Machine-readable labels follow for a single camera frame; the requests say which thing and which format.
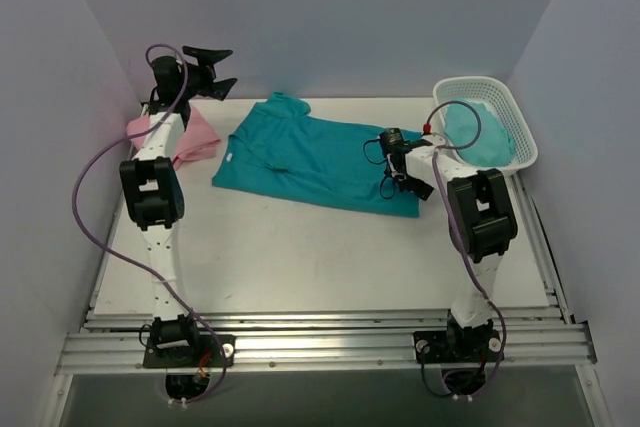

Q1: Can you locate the teal t shirt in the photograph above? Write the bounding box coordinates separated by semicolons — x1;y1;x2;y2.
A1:
211;93;419;218

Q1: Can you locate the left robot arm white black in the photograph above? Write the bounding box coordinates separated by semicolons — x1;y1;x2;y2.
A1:
119;46;237;366

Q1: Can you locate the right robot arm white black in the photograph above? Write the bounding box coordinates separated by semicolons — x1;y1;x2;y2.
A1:
378;128;518;360

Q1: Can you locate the folded pink t shirt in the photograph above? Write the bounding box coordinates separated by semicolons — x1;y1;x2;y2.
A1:
126;107;221;170

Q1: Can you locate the light green t shirt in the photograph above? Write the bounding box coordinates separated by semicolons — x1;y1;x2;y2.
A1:
444;100;516;168

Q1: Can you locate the white plastic basket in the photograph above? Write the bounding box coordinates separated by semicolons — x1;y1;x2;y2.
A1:
433;76;538;176

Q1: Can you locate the black right arm cable loop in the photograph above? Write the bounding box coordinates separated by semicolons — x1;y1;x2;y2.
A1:
362;139;401;201

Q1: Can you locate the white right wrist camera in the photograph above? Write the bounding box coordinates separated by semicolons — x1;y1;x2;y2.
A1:
421;122;449;149

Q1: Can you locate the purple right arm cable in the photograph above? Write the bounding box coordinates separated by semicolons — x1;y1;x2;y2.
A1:
424;101;506;398

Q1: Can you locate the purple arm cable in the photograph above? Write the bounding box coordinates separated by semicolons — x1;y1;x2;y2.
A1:
424;101;506;398
72;43;229;403

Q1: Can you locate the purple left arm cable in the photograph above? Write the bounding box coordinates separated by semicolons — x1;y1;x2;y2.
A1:
72;43;229;403

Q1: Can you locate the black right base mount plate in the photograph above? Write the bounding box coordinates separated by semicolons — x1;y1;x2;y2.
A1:
413;329;504;364

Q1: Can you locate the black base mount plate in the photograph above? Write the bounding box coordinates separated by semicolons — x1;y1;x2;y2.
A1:
142;334;236;369
413;329;504;364

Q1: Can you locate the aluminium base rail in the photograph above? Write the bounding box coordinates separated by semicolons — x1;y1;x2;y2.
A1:
56;306;596;375

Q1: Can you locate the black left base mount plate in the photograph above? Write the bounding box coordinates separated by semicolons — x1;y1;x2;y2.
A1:
142;334;236;369

